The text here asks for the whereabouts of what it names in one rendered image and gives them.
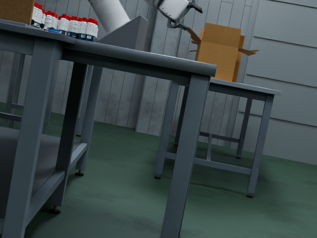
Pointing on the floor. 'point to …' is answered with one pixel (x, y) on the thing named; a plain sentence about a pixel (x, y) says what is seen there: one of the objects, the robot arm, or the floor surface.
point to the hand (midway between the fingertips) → (193, 19)
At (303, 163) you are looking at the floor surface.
